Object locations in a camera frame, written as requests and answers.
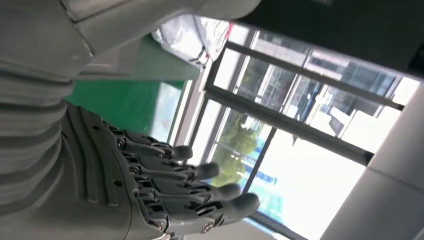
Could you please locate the dark window frame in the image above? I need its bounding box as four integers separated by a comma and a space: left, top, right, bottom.
185, 23, 422, 240

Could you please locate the crumpled grey parcel bag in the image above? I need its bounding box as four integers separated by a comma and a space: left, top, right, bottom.
152, 14, 234, 71

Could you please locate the green conveyor belt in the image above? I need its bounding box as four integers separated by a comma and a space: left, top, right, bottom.
66, 79, 185, 144

